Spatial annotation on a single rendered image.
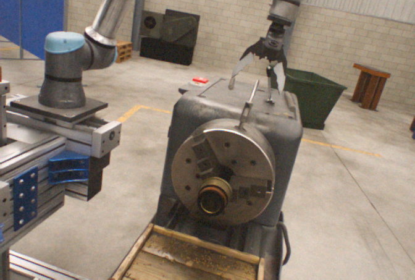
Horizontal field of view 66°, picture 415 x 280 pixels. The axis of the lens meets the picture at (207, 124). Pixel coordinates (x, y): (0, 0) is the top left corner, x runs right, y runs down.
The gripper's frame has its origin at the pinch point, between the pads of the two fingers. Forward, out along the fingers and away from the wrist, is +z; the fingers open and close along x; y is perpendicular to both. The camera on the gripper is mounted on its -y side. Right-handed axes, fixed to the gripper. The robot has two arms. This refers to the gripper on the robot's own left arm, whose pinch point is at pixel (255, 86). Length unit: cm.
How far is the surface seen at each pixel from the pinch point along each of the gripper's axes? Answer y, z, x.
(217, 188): -19.7, 24.7, 0.1
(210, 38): 973, 76, 194
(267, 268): 25, 79, -32
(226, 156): -8.0, 20.6, 1.0
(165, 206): 9, 57, 17
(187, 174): -7.8, 30.9, 10.3
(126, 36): 944, 157, 464
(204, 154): -11.9, 20.6, 7.0
